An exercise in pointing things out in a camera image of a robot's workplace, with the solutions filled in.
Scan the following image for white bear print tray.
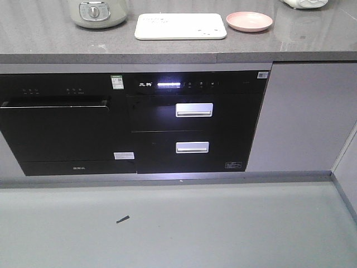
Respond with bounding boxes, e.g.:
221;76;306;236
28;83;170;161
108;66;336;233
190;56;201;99
134;13;227;40

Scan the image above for pink round plate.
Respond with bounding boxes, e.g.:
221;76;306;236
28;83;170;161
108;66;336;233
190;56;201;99
226;12;273;32

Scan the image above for black built-in sterilizer cabinet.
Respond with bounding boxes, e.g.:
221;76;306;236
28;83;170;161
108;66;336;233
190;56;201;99
123;70;269;174

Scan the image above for black floor tape strip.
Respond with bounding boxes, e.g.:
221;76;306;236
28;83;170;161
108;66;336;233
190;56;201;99
116;215;130;224

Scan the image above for black built-in dishwasher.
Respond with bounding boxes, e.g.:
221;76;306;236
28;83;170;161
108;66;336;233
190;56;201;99
1;73;136;176

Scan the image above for grey cabinet door panel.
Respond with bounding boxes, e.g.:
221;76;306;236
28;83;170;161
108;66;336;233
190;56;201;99
247;63;356;171

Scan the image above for cream rice cooker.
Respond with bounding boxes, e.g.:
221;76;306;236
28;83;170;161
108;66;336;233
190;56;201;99
67;0;129;29

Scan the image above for white appliance at corner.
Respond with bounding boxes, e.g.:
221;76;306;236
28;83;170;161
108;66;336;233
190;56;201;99
282;0;328;9

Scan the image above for silver lower drawer handle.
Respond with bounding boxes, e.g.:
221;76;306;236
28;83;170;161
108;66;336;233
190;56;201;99
176;141;209;154

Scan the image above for silver drawer handle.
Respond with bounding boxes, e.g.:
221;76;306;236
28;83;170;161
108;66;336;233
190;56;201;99
175;103;214;117
176;141;209;154

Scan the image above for silver upper drawer handle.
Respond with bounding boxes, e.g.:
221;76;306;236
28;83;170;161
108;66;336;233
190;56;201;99
175;103;214;117

